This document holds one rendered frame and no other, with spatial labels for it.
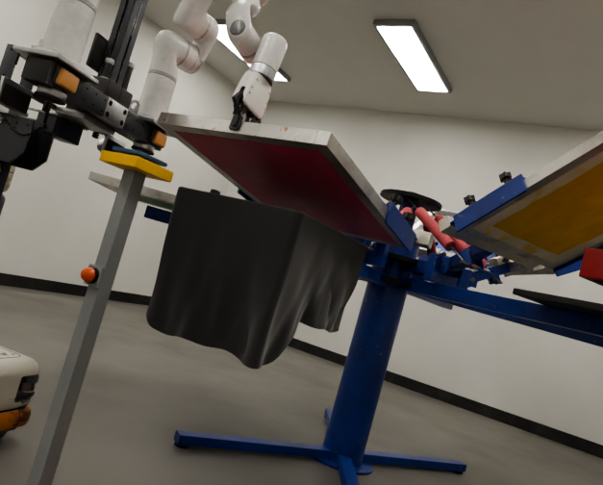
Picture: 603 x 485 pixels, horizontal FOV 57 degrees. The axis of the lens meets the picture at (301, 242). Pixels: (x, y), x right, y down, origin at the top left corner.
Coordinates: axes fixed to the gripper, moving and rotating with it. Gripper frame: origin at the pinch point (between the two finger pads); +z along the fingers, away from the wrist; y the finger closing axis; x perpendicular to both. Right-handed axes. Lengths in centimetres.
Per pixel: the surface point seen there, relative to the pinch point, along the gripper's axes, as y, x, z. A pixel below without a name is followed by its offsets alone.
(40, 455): 8, -12, 95
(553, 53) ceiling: -285, 16, -231
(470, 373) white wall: -477, -13, 8
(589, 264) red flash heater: -66, 87, -2
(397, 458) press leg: -184, 19, 82
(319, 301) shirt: -39, 21, 35
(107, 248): 15.5, -11.1, 44.0
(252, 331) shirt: -15, 18, 50
